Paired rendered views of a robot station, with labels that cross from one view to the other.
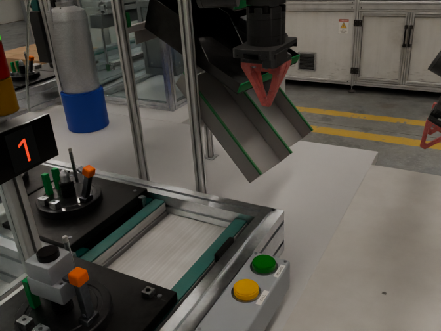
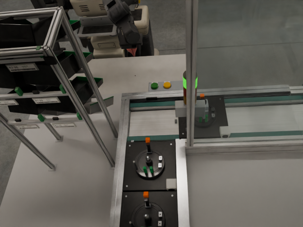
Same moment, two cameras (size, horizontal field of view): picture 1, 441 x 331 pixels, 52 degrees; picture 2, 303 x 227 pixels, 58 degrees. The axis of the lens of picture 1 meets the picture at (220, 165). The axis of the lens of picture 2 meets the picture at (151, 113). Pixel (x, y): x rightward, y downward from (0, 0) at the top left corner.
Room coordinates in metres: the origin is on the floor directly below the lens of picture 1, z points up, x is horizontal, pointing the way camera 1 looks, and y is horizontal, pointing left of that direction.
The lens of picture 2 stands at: (0.99, 0.84, 2.13)
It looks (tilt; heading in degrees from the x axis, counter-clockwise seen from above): 56 degrees down; 250
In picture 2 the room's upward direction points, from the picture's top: 11 degrees counter-clockwise
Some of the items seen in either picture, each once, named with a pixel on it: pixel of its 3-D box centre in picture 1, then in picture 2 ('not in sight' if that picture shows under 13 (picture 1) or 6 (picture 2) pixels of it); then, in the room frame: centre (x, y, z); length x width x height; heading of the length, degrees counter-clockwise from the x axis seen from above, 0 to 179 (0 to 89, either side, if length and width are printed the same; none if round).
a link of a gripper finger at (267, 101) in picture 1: (269, 75); (130, 48); (0.70, -0.09, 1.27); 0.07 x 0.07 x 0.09; 60
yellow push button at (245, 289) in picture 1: (246, 291); (167, 85); (0.56, -0.03, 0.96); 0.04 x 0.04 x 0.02
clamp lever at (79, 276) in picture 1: (78, 291); not in sight; (0.49, 0.21, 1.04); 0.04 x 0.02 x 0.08; 60
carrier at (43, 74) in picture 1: (21, 67); not in sight; (2.08, 0.88, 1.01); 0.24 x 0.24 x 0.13; 60
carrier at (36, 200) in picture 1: (66, 186); (148, 161); (0.87, 0.34, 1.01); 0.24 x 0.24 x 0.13; 60
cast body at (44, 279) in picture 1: (47, 269); not in sight; (0.52, 0.26, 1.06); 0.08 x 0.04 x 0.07; 62
